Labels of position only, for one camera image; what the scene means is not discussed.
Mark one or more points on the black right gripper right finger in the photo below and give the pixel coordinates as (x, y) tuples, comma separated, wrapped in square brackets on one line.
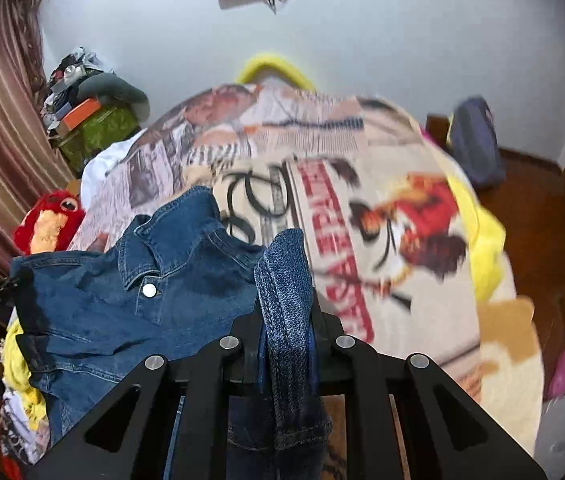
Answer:
[(405, 418)]

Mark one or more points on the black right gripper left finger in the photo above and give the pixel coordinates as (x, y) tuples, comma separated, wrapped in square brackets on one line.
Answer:
[(166, 419)]

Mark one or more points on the blue denim jacket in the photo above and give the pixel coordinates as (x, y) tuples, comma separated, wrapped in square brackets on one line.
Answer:
[(173, 282)]

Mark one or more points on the pile of clutter clothes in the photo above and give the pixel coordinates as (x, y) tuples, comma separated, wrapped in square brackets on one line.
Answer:
[(81, 75)]

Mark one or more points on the red plush toy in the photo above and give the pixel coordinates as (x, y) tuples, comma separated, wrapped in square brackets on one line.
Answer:
[(50, 225)]

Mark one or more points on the yellow cloth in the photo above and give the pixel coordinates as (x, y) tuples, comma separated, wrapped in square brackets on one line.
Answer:
[(17, 376)]

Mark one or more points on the patterned printed bed cover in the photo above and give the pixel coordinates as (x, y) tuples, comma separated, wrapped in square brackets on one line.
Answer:
[(399, 245)]

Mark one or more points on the striped brown curtain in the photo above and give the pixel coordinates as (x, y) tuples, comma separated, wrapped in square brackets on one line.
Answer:
[(29, 168)]

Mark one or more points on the white cloth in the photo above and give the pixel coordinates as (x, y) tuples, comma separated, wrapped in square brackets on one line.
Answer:
[(97, 169)]

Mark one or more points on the pink object on floor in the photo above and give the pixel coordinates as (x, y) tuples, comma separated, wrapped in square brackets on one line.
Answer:
[(556, 386)]

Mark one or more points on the orange box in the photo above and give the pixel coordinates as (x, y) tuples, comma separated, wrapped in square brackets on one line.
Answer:
[(80, 113)]

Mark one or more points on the green storage bag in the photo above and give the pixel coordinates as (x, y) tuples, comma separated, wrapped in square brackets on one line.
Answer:
[(112, 123)]

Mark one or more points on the purple grey bag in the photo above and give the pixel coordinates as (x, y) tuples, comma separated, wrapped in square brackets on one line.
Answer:
[(473, 143)]

